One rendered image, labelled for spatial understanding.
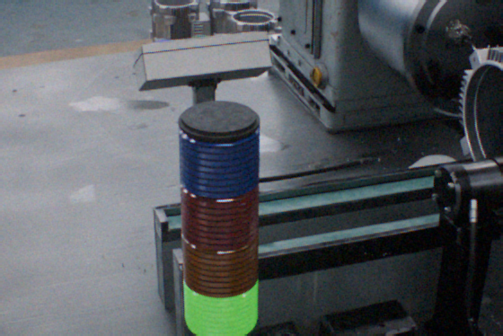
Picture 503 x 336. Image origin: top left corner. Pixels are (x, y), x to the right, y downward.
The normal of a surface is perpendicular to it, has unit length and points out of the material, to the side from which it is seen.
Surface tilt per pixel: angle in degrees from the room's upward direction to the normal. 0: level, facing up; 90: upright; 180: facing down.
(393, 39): 92
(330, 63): 90
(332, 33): 90
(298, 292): 90
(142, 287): 0
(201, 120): 0
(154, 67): 57
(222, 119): 0
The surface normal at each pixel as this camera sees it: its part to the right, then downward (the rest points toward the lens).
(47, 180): 0.01, -0.88
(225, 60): 0.26, -0.09
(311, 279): 0.30, 0.46
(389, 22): -0.94, -0.01
